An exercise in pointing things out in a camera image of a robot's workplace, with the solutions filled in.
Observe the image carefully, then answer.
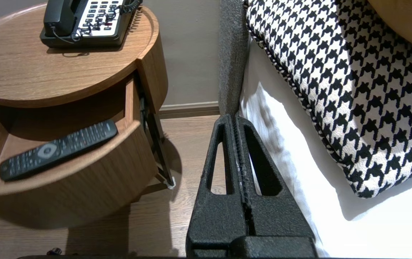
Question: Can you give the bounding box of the black and white desk telephone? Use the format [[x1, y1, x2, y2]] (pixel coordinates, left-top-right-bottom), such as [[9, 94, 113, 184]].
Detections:
[[40, 0, 143, 49]]

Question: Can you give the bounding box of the black TV remote control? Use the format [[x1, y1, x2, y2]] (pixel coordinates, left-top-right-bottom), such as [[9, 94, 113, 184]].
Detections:
[[0, 120, 118, 182]]

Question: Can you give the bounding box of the wall skirting board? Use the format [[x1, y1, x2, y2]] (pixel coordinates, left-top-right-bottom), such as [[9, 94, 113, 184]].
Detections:
[[159, 101, 221, 119]]

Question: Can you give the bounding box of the white bed sheet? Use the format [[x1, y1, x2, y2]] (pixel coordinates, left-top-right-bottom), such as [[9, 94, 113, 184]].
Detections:
[[240, 36, 412, 258]]

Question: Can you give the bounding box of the round wooden side table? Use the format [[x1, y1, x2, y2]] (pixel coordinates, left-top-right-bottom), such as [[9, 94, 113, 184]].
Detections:
[[0, 2, 176, 189]]

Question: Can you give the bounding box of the black telephone handset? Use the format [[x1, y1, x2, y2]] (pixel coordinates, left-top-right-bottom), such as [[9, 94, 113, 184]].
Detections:
[[43, 0, 84, 36]]

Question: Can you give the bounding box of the curved wooden table drawer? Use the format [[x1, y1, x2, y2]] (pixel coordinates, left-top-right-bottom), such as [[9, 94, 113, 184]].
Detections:
[[0, 77, 158, 231]]

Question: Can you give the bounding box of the black white houndstooth pillow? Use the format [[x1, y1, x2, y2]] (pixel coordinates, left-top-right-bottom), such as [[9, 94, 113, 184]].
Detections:
[[245, 0, 412, 199]]

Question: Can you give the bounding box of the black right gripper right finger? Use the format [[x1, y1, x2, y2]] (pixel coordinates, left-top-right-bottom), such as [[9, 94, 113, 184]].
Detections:
[[236, 116, 315, 237]]

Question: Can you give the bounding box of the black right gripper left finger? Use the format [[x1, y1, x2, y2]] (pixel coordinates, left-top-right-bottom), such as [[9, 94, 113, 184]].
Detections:
[[186, 114, 249, 256]]

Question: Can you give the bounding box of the black coiled telephone cord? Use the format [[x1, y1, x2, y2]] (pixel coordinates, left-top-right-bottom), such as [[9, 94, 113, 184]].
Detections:
[[51, 0, 143, 42]]

